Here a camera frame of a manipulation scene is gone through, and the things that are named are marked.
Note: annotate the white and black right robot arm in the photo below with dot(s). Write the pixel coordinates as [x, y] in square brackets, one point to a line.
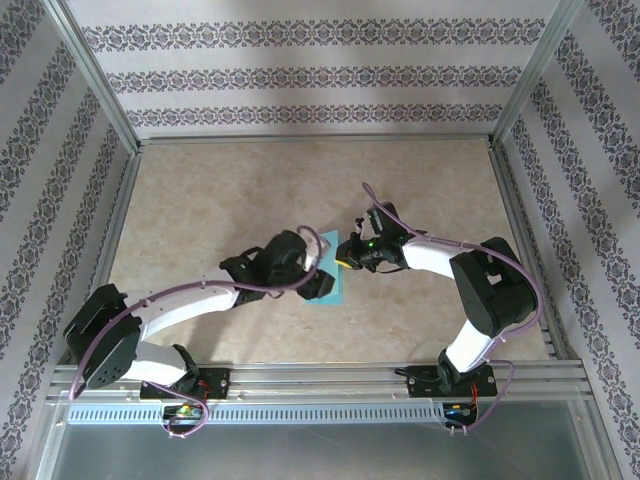
[430, 255]

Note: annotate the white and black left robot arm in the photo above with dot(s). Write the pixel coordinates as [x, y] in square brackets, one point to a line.
[190, 305]

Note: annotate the grey sheet metal panel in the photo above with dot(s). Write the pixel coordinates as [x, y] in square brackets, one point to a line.
[320, 455]

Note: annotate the small circuit board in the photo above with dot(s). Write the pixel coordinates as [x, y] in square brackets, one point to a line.
[460, 411]
[182, 412]

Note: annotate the wide aluminium base rail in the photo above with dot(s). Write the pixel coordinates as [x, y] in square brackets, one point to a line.
[320, 380]

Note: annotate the long aluminium frame rail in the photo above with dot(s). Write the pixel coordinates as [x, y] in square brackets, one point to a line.
[315, 140]

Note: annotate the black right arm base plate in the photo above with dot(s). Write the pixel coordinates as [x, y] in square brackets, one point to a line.
[417, 382]

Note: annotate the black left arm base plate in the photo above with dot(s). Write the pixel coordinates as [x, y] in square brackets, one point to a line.
[220, 382]

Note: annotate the short aluminium frame rail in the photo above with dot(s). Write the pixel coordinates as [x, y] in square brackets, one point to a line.
[530, 250]
[107, 250]

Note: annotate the aluminium frame post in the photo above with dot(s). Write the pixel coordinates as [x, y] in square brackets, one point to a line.
[95, 80]
[535, 75]

